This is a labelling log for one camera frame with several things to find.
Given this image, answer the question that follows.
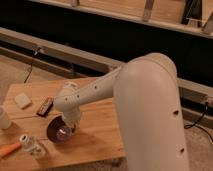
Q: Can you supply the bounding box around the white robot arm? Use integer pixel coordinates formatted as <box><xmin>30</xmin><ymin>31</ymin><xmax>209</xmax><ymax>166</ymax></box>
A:
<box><xmin>54</xmin><ymin>53</ymin><xmax>190</xmax><ymax>171</ymax></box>

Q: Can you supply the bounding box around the white sponge block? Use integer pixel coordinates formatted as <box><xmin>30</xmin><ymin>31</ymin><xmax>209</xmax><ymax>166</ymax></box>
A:
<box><xmin>14</xmin><ymin>93</ymin><xmax>32</xmax><ymax>109</ymax></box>

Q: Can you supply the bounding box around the dark chocolate bar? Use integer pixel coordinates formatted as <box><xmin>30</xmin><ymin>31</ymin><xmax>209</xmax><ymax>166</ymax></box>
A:
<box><xmin>36</xmin><ymin>97</ymin><xmax>53</xmax><ymax>117</ymax></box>

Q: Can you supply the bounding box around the white plastic cup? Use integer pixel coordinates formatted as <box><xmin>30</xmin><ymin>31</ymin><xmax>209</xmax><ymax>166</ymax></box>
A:
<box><xmin>0</xmin><ymin>106</ymin><xmax>12</xmax><ymax>129</ymax></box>

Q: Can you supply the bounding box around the black cable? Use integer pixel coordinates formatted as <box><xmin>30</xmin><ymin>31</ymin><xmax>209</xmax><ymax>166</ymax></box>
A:
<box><xmin>23</xmin><ymin>46</ymin><xmax>44</xmax><ymax>84</ymax></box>
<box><xmin>183</xmin><ymin>99</ymin><xmax>213</xmax><ymax>141</ymax></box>

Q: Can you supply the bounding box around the clear plastic bottle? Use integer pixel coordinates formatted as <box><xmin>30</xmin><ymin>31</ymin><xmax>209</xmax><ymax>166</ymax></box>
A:
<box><xmin>19</xmin><ymin>134</ymin><xmax>46</xmax><ymax>159</ymax></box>

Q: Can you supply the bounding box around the dark purple ceramic bowl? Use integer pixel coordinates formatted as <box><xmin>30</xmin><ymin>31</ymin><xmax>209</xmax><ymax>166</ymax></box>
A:
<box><xmin>46</xmin><ymin>116</ymin><xmax>73</xmax><ymax>143</ymax></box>

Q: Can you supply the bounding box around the orange carrot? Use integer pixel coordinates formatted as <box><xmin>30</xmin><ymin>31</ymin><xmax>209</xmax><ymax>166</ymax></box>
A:
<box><xmin>0</xmin><ymin>142</ymin><xmax>21</xmax><ymax>158</ymax></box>

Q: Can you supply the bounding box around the black cable right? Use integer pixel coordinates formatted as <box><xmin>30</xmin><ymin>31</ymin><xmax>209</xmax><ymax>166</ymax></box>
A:
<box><xmin>183</xmin><ymin>99</ymin><xmax>213</xmax><ymax>141</ymax></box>

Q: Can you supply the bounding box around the black cable left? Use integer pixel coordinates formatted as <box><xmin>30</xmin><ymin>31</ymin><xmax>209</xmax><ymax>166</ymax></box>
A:
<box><xmin>23</xmin><ymin>46</ymin><xmax>44</xmax><ymax>84</ymax></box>

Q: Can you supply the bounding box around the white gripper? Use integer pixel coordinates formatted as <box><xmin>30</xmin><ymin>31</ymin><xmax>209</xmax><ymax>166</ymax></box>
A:
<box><xmin>62</xmin><ymin>110</ymin><xmax>82</xmax><ymax>133</ymax></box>

